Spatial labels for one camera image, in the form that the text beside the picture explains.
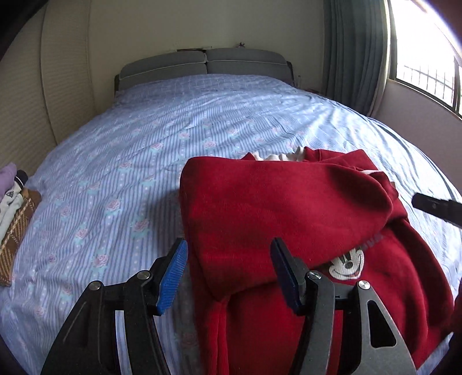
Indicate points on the folded brown plaid garment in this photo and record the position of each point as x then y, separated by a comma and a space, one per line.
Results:
16, 238

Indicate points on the folded white garment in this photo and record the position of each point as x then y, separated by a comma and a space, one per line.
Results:
11, 205

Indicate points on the grey padded headboard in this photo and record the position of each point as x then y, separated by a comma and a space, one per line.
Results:
205, 63

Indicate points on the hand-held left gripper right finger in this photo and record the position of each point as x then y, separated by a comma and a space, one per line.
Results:
286, 277

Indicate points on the window with metal bars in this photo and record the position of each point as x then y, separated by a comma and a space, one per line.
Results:
427, 54

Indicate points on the red cartoon mouse sweater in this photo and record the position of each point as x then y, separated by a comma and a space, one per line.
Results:
270, 202

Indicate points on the teal curtain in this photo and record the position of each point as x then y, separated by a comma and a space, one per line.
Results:
355, 47

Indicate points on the blue floral bed sheet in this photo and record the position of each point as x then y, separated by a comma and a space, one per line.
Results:
144, 144

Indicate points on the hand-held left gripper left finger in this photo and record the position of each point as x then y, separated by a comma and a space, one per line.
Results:
172, 278

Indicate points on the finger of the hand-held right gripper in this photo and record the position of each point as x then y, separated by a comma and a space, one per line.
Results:
435, 207

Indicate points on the cream louvered wardrobe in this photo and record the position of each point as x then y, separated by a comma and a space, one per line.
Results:
61, 72

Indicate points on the folded purple garment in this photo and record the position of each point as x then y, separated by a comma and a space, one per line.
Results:
7, 180

